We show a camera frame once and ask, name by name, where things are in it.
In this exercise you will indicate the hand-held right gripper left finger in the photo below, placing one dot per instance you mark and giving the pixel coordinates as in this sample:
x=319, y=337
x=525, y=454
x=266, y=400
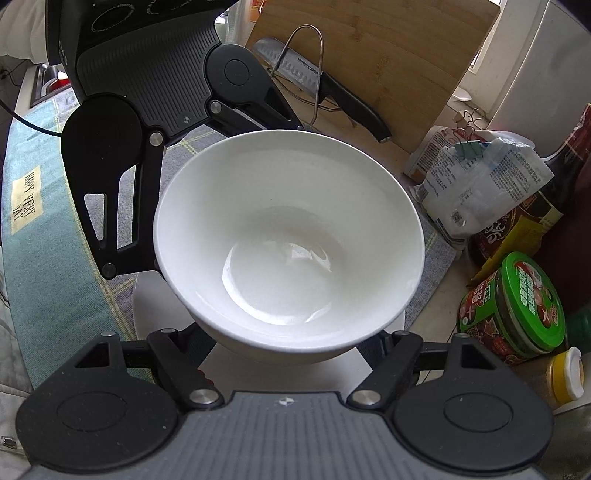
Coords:
x=166, y=350

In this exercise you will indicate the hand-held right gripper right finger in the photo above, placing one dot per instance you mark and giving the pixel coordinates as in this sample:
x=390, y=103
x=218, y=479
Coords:
x=397, y=357

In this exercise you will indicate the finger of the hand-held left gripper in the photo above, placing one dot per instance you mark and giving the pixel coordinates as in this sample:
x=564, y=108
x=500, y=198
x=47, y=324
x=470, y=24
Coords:
x=147, y=198
x=268, y=110

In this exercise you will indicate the white floral bowl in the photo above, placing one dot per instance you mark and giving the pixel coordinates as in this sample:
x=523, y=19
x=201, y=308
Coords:
x=286, y=221

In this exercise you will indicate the steel sink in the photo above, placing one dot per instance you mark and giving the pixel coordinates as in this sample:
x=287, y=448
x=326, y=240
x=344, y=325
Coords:
x=44, y=76

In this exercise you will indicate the checked cloth mat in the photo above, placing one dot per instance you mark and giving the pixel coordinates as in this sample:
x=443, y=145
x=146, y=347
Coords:
x=46, y=258

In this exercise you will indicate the bamboo cutting board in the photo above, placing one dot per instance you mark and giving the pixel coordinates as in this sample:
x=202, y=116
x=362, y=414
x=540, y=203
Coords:
x=392, y=60

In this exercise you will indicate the green-lid sauce jar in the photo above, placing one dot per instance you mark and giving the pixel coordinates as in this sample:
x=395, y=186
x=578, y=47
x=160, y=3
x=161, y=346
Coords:
x=521, y=300

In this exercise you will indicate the person's grey clothing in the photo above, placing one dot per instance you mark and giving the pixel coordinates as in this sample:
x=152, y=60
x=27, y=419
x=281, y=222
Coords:
x=11, y=383

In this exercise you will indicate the white small bottle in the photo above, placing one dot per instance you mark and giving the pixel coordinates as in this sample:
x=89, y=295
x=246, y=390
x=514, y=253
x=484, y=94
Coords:
x=431, y=152

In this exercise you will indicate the yellow-lid spice jar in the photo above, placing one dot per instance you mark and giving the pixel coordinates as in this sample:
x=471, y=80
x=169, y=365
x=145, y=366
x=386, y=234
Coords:
x=565, y=374

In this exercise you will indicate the yellow packet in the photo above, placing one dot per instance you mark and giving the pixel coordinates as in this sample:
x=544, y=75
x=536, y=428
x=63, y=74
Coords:
x=521, y=240

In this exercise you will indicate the white printed plastic bag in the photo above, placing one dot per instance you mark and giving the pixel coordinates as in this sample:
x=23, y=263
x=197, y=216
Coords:
x=480, y=194

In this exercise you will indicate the green-capped bottle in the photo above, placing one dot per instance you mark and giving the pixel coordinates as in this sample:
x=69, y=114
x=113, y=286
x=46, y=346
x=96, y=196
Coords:
x=581, y=330

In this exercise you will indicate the green binder clip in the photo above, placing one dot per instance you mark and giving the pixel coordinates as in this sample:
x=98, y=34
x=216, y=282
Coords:
x=468, y=150

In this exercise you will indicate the dark soy sauce bottle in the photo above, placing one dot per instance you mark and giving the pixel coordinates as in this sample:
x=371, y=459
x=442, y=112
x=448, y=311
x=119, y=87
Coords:
x=554, y=184

